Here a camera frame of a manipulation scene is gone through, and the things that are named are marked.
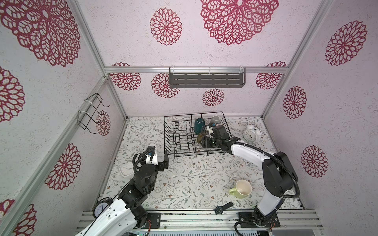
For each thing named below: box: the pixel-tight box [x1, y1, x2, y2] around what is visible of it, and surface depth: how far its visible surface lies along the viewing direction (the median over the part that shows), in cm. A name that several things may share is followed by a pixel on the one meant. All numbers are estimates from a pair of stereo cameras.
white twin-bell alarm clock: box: [243, 124, 262, 143], surface depth 102 cm
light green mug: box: [228, 179, 252, 199], surface depth 79 cm
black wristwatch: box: [214, 201, 234, 215], surface depth 79 cm
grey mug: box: [210, 115, 221, 124], surface depth 105 cm
